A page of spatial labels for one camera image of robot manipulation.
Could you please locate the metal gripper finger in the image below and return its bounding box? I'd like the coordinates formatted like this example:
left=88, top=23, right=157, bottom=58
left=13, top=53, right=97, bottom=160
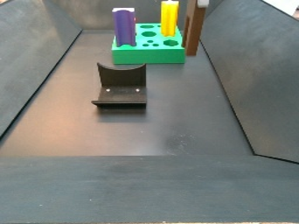
left=197, top=0, right=209, bottom=8

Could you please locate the brown square-circle block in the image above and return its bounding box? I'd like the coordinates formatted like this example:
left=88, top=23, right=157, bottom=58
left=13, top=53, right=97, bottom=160
left=181, top=0, right=206, bottom=56

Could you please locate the green shape-sorter board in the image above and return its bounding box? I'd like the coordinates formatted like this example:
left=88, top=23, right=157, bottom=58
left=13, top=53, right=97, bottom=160
left=110, top=23, right=184, bottom=65

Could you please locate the yellow star-shaped block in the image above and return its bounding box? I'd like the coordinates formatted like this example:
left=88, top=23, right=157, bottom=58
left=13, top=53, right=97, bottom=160
left=161, top=0, right=178, bottom=36

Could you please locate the purple notched block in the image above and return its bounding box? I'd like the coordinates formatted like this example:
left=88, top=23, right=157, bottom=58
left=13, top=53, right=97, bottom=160
left=112, top=8, right=136, bottom=46

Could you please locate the black curved bracket stand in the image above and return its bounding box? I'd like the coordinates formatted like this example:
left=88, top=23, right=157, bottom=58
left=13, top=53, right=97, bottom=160
left=90, top=63, right=146, bottom=107

